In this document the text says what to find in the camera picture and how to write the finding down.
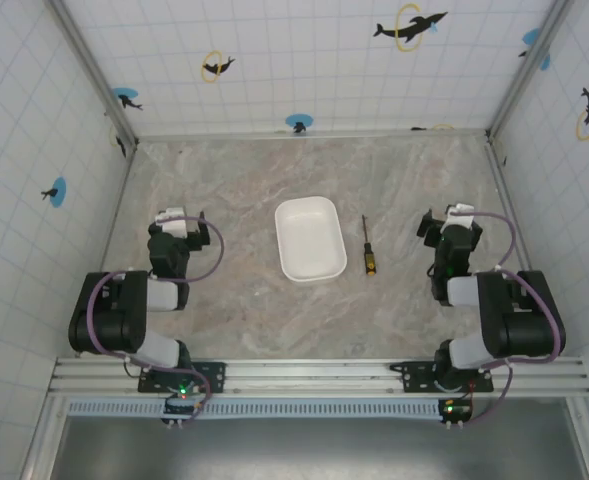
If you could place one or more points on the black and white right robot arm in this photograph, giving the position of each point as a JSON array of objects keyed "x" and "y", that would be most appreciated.
[{"x": 519, "y": 320}]

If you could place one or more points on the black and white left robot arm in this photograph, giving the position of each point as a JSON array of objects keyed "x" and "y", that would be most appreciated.
[{"x": 109, "y": 320}]

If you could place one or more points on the white plastic bin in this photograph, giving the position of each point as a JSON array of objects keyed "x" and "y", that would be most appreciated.
[{"x": 310, "y": 240}]

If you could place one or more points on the diver on blue circle sticker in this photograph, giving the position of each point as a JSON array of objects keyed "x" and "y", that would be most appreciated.
[{"x": 58, "y": 192}]

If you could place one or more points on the fish on blue circle sticker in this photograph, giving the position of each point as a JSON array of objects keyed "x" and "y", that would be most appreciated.
[{"x": 299, "y": 122}]

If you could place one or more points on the shark on blue circle sticker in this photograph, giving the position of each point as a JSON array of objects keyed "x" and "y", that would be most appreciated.
[{"x": 124, "y": 95}]

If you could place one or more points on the blue splash sticker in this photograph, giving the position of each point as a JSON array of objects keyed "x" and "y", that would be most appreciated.
[{"x": 531, "y": 36}]

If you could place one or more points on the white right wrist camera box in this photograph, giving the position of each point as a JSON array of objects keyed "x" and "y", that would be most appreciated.
[{"x": 460, "y": 212}]

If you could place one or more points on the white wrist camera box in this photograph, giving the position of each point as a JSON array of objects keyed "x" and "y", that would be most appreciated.
[
  {"x": 172, "y": 222},
  {"x": 460, "y": 212}
]

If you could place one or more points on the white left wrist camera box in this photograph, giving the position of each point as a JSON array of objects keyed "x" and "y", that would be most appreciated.
[{"x": 172, "y": 222}]

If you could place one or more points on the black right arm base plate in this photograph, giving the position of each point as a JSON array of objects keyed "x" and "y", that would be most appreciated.
[{"x": 414, "y": 375}]

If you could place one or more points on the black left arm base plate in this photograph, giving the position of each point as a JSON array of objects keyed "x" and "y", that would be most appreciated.
[{"x": 214, "y": 375}]

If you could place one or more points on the aluminium frame crossbar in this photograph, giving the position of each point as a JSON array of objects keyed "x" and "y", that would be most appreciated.
[{"x": 314, "y": 134}]

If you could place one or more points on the aluminium mounting rail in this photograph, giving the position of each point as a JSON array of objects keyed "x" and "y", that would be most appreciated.
[{"x": 304, "y": 375}]

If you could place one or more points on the aluminium frame post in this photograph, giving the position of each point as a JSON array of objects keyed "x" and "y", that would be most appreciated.
[
  {"x": 529, "y": 70},
  {"x": 94, "y": 75}
]

